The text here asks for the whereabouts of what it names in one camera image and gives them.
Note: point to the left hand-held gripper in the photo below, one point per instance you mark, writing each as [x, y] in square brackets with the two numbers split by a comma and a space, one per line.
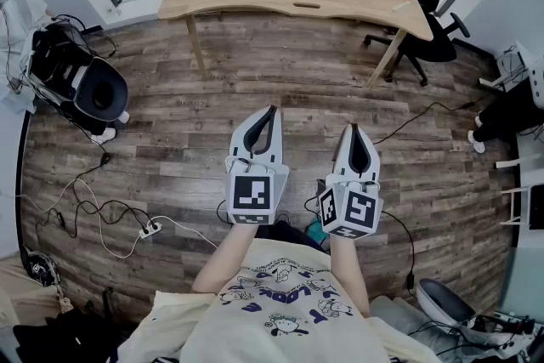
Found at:
[251, 193]

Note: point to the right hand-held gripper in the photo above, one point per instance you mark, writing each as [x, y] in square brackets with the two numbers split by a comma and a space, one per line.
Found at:
[357, 208]

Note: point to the person's left forearm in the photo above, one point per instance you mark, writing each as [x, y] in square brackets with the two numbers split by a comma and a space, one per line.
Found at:
[229, 255]

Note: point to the person's right forearm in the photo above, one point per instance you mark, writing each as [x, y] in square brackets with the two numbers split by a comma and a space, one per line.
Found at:
[348, 268]

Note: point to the teal shoe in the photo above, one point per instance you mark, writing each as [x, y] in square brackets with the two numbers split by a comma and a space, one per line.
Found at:
[316, 231]

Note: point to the person's black trousers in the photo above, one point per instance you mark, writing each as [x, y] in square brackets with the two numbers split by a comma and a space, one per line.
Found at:
[289, 231]

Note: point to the wooden table leg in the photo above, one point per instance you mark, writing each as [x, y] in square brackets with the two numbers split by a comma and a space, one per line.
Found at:
[196, 47]
[387, 55]

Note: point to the white power strip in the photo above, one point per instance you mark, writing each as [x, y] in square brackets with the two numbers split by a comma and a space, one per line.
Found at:
[151, 228]

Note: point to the white metal rack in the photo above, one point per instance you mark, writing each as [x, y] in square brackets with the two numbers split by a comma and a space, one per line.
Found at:
[518, 162]

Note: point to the white paper strip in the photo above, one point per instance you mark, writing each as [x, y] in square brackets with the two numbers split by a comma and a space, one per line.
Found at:
[402, 6]

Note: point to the cream printed shirt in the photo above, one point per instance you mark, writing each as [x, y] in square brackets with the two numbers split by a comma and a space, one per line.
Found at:
[276, 331]

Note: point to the white rounded appliance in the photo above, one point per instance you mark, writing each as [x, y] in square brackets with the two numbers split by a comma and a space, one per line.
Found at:
[533, 72]

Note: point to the black equipment pile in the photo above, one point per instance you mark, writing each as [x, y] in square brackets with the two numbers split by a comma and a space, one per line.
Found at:
[55, 59]

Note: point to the black patterned pouch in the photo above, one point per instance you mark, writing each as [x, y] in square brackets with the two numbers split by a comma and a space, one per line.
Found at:
[40, 270]

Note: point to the black bag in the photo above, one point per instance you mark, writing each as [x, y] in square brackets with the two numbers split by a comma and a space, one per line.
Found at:
[64, 336]

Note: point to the cardboard box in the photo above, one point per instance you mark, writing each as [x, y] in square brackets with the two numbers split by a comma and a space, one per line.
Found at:
[25, 297]

